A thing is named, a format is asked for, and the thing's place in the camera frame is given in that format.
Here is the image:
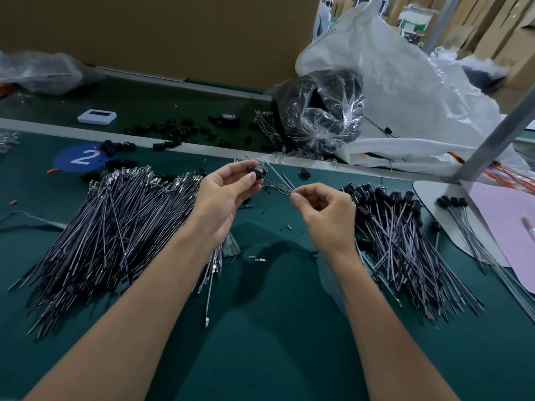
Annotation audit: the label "person's left hand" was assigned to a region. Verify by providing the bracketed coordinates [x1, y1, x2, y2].
[188, 160, 265, 254]

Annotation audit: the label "person's right hand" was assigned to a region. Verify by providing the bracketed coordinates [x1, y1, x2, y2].
[290, 183, 361, 266]

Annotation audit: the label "black plastic caps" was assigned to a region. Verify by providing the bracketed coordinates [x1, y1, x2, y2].
[82, 116, 275, 184]

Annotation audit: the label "pile of wires with black caps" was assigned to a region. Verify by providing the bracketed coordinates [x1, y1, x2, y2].
[343, 183, 487, 322]

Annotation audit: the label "pile of grey wires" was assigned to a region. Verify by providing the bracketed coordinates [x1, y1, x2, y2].
[8, 165, 245, 339]

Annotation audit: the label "small bundle of capped wires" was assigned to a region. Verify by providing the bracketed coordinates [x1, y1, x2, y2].
[436, 196, 535, 324]

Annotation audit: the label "person's left forearm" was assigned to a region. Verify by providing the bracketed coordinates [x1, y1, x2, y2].
[25, 233, 222, 401]

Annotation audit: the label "person's right forearm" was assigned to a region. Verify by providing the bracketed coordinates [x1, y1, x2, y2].
[331, 248, 461, 401]

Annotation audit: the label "small clear plastic piece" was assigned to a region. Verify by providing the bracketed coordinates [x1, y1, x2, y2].
[224, 233, 242, 257]

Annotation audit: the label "clear bag with black contents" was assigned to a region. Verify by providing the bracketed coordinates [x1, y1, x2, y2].
[276, 69, 366, 155]

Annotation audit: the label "blue round number sticker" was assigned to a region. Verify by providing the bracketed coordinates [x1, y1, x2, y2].
[52, 143, 111, 174]

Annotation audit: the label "small white timer device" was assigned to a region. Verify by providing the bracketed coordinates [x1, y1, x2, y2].
[77, 109, 118, 126]

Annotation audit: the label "large white plastic sack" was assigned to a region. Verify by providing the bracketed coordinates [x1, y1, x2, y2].
[295, 0, 535, 180]

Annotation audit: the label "brown cardboard panel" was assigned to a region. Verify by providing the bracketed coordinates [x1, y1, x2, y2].
[0, 0, 323, 90]

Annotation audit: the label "pink paper sheet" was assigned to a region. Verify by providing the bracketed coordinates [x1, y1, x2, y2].
[462, 181, 535, 295]

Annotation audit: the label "clear plastic strip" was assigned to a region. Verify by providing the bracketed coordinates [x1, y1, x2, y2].
[0, 211, 68, 233]

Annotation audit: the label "crumpled clear plastic bag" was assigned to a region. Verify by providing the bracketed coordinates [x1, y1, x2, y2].
[0, 51, 103, 95]

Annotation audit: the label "stack of cardboard boxes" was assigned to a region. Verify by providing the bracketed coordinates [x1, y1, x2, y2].
[464, 0, 535, 109]

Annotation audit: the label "bundle of orange wires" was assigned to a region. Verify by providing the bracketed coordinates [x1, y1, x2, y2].
[450, 151, 535, 195]

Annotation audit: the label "grey metal frame post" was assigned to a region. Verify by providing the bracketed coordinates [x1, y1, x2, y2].
[422, 0, 465, 55]
[455, 87, 535, 184]

